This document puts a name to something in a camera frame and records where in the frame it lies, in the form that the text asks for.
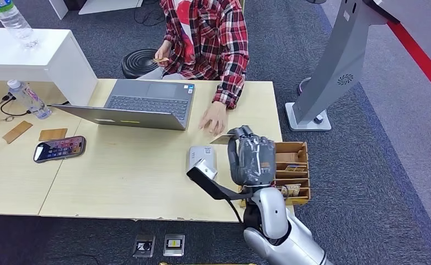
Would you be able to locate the open floor socket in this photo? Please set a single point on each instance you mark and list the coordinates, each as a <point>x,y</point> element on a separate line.
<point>144,245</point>

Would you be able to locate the black round stool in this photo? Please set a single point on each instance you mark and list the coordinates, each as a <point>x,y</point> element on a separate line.
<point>140,63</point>

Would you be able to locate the grey laptop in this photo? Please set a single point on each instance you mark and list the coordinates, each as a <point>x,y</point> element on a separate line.
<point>127,119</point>

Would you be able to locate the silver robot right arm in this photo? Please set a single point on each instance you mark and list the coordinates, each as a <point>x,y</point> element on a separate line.
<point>273,215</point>

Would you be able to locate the person's right hand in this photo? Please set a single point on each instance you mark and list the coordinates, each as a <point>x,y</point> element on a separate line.
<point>164,51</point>

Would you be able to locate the person's left hand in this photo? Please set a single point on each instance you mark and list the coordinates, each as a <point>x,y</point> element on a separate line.
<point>215,117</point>

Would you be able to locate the white furniture panel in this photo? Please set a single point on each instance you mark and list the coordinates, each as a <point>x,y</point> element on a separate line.
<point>109,5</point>

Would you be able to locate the long wooden card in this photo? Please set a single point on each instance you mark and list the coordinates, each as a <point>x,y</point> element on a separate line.
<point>17,132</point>

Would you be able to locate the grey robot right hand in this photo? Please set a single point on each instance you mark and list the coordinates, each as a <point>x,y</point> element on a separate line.
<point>251,157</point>

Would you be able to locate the person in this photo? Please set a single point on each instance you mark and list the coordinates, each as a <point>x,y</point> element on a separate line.
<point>208,36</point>

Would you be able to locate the smartphone with dark case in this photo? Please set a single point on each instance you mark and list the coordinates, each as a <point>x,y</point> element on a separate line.
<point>60,148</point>

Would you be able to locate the wide wooden card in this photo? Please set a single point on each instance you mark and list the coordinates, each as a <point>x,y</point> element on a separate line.
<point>53,134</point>

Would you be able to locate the small clear water bottle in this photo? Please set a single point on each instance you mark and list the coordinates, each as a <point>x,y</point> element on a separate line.
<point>30,99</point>

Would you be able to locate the large clear water bottle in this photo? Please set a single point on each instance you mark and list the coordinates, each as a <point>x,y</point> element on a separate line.
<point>13,18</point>

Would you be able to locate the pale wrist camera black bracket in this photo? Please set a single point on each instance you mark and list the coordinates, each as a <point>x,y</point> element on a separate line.
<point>204,183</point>

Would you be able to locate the grey card reader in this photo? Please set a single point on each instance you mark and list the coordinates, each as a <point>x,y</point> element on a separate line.
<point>200,153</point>

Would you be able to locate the hotel room key card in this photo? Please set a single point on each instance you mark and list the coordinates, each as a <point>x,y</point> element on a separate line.
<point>291,190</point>
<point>295,168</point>

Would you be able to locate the wooden compartment card box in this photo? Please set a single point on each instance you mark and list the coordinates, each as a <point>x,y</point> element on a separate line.
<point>288,148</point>

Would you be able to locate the closed floor socket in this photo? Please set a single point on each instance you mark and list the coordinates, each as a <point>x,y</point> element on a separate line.
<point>174,245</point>

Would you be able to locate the grey kiosk stand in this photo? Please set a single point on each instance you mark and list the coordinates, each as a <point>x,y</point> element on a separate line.
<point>332,73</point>

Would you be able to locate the white shelf block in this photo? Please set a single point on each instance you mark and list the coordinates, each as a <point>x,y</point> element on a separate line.
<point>54,55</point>

